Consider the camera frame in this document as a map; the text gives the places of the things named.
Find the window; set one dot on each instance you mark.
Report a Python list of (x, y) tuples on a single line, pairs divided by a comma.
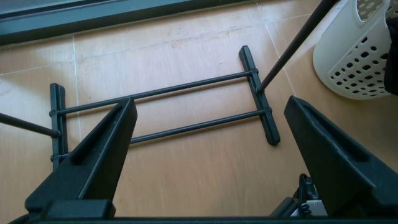
[(93, 21)]

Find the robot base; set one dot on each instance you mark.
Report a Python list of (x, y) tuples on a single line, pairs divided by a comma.
[(314, 207)]

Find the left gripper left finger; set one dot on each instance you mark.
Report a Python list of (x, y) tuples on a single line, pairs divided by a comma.
[(93, 174)]

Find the white laundry basket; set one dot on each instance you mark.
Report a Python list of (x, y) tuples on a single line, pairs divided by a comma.
[(342, 46)]

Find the black clothes rack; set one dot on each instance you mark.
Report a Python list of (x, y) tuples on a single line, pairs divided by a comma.
[(260, 99)]

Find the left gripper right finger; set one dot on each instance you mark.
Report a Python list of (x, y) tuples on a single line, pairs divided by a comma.
[(348, 186)]

